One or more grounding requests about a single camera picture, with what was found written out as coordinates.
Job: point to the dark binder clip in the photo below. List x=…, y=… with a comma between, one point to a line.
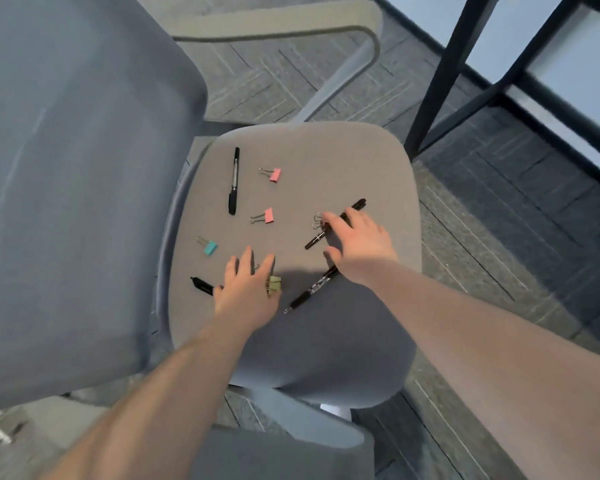
x=318, y=222

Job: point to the black pen with clear grip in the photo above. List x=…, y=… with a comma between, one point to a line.
x=310, y=290

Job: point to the gray office chair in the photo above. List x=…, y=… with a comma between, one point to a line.
x=80, y=194

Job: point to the pink binder clip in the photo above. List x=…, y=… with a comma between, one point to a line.
x=275, y=175
x=268, y=215

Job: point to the person's right middle finger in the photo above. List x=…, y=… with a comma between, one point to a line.
x=355, y=215

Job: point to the olive green binder clip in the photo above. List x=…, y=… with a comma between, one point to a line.
x=275, y=285

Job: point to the teal binder clip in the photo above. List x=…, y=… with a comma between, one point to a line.
x=210, y=249

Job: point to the person's left fingers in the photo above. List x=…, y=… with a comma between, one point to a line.
x=243, y=262

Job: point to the person's left hand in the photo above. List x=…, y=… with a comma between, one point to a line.
x=245, y=294

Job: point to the person's right thumb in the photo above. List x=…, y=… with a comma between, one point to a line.
x=332, y=258

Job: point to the black table frame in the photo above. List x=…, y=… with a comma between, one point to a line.
x=452, y=69

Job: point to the person's left forearm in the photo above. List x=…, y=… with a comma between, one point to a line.
x=170, y=394

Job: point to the person's right hand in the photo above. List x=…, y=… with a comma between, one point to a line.
x=365, y=247

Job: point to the person's right forearm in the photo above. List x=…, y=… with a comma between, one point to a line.
x=480, y=354

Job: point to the black marker with white label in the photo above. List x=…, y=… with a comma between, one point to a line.
x=234, y=184

